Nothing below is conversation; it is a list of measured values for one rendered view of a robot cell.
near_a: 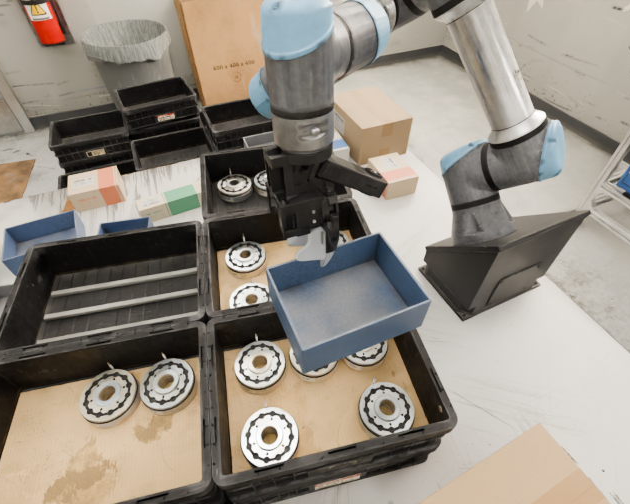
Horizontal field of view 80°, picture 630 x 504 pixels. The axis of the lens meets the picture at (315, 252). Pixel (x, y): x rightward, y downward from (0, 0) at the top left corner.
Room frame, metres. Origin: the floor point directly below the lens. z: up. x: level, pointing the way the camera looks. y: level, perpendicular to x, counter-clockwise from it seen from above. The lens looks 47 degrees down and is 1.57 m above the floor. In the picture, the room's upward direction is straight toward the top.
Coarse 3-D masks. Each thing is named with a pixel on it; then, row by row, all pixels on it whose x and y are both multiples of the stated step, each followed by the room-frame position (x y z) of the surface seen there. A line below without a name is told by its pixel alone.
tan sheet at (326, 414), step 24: (288, 360) 0.37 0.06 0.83; (384, 360) 0.37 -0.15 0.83; (288, 384) 0.32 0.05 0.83; (312, 384) 0.32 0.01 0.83; (336, 384) 0.32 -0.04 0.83; (360, 384) 0.32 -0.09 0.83; (408, 384) 0.32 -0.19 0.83; (240, 408) 0.27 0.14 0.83; (288, 408) 0.27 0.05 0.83; (312, 408) 0.27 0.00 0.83; (336, 408) 0.27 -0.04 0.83; (384, 408) 0.27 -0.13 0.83; (240, 432) 0.23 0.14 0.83; (312, 432) 0.23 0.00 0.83; (336, 432) 0.23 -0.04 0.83; (360, 432) 0.23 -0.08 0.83; (240, 456) 0.19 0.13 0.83
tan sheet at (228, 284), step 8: (344, 232) 0.76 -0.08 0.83; (264, 248) 0.69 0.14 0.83; (272, 248) 0.69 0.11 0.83; (280, 248) 0.69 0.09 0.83; (288, 248) 0.69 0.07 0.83; (296, 248) 0.69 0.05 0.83; (224, 256) 0.67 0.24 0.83; (272, 256) 0.67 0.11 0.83; (280, 256) 0.67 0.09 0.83; (288, 256) 0.67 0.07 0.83; (224, 264) 0.64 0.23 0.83; (272, 264) 0.64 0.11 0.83; (224, 272) 0.61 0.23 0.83; (264, 272) 0.61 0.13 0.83; (224, 280) 0.59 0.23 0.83; (232, 280) 0.59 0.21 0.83; (240, 280) 0.59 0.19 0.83; (248, 280) 0.59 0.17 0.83; (256, 280) 0.59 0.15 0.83; (264, 280) 0.59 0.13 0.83; (224, 288) 0.56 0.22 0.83; (232, 288) 0.56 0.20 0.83; (224, 296) 0.54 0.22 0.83; (224, 304) 0.51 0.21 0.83
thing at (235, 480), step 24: (264, 312) 0.42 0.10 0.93; (216, 384) 0.28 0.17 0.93; (216, 408) 0.23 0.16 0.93; (216, 432) 0.20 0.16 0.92; (408, 432) 0.20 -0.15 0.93; (432, 432) 0.20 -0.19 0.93; (216, 456) 0.16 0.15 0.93; (312, 456) 0.16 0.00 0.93; (336, 456) 0.16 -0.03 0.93; (216, 480) 0.13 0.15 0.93; (240, 480) 0.13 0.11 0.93; (264, 480) 0.13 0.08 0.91
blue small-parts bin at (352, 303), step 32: (352, 256) 0.43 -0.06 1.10; (384, 256) 0.42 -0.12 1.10; (288, 288) 0.38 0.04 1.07; (320, 288) 0.38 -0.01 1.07; (352, 288) 0.38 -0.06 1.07; (384, 288) 0.38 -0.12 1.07; (416, 288) 0.34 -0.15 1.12; (288, 320) 0.28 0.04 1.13; (320, 320) 0.32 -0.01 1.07; (352, 320) 0.32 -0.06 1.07; (384, 320) 0.28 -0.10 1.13; (416, 320) 0.31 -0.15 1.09; (320, 352) 0.24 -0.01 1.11; (352, 352) 0.26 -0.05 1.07
